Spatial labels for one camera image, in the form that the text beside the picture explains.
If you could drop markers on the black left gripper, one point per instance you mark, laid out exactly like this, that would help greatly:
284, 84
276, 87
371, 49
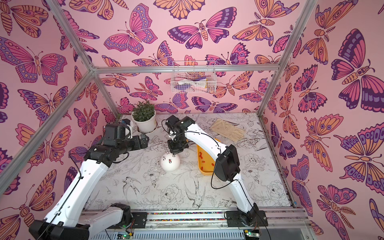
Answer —
144, 142

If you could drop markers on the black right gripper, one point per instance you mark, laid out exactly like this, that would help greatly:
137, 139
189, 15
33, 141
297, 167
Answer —
175, 147

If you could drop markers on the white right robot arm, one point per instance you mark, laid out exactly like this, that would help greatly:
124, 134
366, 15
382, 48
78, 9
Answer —
226, 164

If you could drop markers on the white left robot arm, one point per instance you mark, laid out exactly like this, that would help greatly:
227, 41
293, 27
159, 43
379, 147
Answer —
64, 221

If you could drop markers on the white dome with screws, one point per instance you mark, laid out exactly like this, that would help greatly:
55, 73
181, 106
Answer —
170, 162

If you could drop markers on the green plant in white pot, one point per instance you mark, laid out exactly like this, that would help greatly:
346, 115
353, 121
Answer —
144, 116

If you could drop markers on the yellow plastic tray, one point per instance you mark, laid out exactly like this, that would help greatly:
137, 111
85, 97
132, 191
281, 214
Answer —
207, 156

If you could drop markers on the cream fabric work glove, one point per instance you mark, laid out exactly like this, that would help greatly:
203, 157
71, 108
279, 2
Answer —
227, 130

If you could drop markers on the white wire wall basket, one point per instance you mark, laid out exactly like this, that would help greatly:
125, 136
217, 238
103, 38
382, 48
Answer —
194, 77

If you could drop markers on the aluminium frame corner post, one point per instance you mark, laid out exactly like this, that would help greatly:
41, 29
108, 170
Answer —
73, 38

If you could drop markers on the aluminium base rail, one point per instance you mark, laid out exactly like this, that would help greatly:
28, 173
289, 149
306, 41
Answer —
280, 218

